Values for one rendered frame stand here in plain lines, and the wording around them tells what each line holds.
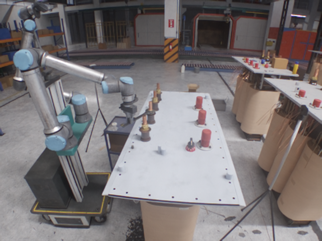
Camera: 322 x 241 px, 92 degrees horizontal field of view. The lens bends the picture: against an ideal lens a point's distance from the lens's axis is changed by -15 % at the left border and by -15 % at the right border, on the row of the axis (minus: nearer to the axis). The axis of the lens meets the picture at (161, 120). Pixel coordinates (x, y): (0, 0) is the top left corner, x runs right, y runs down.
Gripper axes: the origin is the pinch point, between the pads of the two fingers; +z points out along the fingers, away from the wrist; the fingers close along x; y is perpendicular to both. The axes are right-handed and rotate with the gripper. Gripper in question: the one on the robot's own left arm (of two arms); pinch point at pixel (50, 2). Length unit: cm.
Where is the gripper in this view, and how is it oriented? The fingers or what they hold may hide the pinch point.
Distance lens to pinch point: 195.9
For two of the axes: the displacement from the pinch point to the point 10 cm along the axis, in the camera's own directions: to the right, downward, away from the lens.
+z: 9.8, -1.6, -1.1
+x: 0.9, -1.3, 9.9
